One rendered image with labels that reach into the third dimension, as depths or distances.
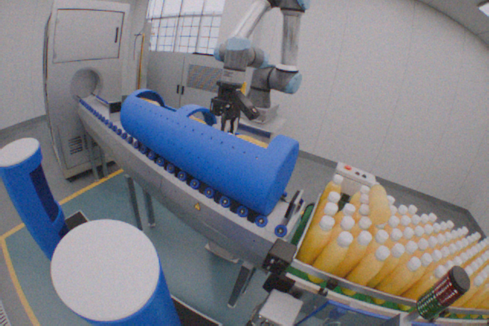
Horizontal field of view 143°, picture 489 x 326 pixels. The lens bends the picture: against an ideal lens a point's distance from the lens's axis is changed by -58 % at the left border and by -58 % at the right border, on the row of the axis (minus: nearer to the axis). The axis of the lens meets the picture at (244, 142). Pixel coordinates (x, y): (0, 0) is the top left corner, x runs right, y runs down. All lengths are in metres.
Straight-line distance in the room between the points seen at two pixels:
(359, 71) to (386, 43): 0.70
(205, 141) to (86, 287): 0.55
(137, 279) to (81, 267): 0.14
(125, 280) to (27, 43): 4.93
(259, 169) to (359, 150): 3.09
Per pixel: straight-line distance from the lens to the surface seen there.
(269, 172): 0.55
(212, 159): 0.63
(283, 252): 0.58
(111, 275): 0.48
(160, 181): 0.95
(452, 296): 0.43
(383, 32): 3.57
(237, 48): 0.62
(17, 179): 1.10
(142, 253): 0.49
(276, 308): 0.65
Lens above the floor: 1.44
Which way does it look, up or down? 23 degrees down
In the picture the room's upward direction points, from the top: 11 degrees clockwise
